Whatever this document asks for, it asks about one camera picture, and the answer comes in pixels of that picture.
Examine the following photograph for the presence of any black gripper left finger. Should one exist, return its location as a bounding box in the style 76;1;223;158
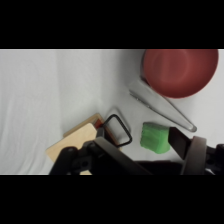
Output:
49;136;153;176

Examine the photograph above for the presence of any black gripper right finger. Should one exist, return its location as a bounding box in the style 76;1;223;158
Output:
168;126;224;176

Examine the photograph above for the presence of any pink bowl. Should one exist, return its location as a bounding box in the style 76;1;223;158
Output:
141;49;220;100

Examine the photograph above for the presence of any wooden box with slot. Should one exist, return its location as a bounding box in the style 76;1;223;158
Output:
45;112;123;176

